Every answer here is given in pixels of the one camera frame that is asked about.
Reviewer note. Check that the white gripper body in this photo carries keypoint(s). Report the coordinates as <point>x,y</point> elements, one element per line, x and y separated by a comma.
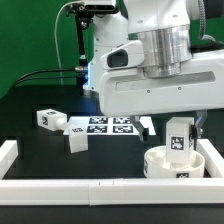
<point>199,86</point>

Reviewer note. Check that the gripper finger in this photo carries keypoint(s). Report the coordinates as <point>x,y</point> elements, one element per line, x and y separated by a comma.
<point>197,130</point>
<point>143,132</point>

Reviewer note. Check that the white round stool seat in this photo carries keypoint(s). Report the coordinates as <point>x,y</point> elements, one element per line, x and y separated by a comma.
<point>156,166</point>

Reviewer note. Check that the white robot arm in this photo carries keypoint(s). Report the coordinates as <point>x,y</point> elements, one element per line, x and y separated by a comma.
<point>171,66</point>

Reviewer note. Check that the white marker sheet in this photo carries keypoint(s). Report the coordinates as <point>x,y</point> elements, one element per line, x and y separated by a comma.
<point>100,125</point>

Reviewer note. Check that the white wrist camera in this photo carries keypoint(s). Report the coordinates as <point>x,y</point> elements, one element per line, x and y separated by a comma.
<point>126,56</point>

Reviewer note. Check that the white U-shaped frame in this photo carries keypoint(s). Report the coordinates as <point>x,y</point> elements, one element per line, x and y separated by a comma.
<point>104,191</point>

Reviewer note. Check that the black camera on stand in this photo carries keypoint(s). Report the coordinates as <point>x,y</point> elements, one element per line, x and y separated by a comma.
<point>84,11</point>

